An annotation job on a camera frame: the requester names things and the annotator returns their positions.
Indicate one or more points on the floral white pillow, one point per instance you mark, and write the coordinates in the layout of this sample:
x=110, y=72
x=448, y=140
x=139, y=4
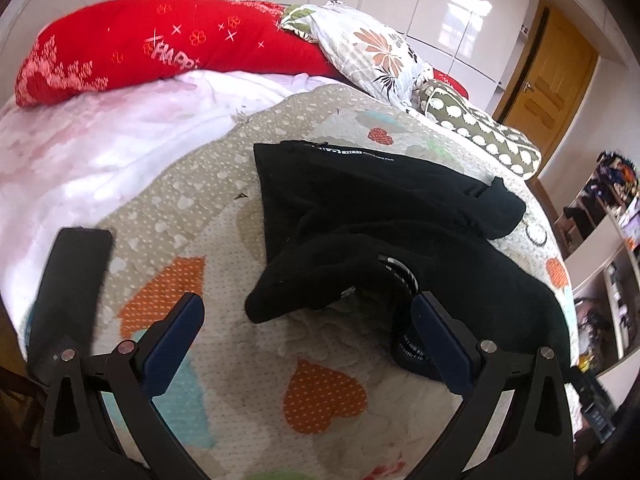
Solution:
x=371, y=55

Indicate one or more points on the green white patterned bolster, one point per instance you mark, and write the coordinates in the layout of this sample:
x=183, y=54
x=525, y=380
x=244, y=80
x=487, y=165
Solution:
x=450, y=110

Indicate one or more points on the black pants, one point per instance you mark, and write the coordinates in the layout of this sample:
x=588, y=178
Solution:
x=382, y=227

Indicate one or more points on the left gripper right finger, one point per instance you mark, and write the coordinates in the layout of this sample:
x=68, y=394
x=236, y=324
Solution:
x=535, y=440

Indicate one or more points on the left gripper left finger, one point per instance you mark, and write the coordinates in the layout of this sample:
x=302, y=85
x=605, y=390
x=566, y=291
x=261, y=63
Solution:
x=100, y=421

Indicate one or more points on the pink white bed sheet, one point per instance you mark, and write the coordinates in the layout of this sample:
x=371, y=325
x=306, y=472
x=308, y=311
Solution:
x=74, y=163

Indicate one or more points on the white shelf unit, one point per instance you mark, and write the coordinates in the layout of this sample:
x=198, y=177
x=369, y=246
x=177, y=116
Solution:
x=598, y=233

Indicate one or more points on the red long pillow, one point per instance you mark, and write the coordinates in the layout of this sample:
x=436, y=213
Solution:
x=121, y=43

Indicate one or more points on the heart pattern quilt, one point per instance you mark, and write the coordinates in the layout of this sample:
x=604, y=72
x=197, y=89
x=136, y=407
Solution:
x=314, y=394

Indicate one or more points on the wooden door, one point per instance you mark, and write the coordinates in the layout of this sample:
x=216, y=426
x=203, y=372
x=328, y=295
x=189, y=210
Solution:
x=549, y=80

